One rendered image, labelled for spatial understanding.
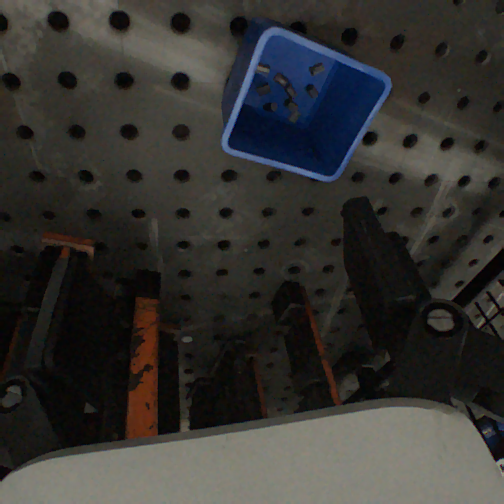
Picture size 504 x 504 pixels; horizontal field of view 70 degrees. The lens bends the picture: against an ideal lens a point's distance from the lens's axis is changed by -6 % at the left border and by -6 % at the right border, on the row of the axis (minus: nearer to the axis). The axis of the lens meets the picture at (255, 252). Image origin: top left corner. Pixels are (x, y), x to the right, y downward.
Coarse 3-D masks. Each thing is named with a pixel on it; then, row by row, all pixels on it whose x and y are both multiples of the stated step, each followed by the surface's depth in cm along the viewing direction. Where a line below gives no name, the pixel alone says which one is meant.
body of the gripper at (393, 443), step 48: (192, 432) 7; (240, 432) 7; (288, 432) 7; (336, 432) 7; (384, 432) 6; (432, 432) 6; (48, 480) 7; (96, 480) 7; (144, 480) 6; (192, 480) 6; (240, 480) 6; (288, 480) 6; (336, 480) 6; (384, 480) 6; (432, 480) 6; (480, 480) 6
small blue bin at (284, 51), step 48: (240, 48) 32; (288, 48) 33; (336, 48) 31; (240, 96) 26; (288, 96) 36; (336, 96) 34; (384, 96) 28; (240, 144) 30; (288, 144) 34; (336, 144) 33
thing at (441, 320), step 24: (432, 312) 9; (456, 312) 9; (408, 336) 8; (432, 336) 8; (456, 336) 8; (408, 360) 8; (432, 360) 8; (456, 360) 8; (408, 384) 8; (432, 384) 7
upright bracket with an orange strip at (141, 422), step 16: (144, 272) 48; (160, 272) 49; (144, 288) 46; (160, 288) 47; (144, 304) 45; (144, 320) 43; (144, 336) 41; (144, 352) 40; (144, 368) 39; (128, 384) 38; (144, 384) 37; (128, 400) 36; (144, 400) 36; (128, 416) 34; (144, 416) 35; (128, 432) 33; (144, 432) 34
